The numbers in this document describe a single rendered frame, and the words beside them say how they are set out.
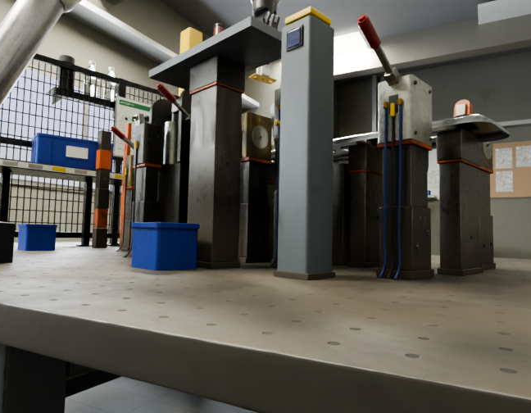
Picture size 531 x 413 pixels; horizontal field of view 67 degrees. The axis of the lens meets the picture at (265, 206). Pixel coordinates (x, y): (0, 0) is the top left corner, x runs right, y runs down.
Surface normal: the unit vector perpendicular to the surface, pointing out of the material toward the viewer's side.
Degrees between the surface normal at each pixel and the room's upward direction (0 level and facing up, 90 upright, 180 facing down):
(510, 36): 90
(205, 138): 90
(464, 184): 90
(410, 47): 90
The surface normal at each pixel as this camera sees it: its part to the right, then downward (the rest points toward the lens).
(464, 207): 0.71, -0.04
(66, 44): 0.88, -0.01
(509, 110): -0.48, -0.07
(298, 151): -0.71, -0.07
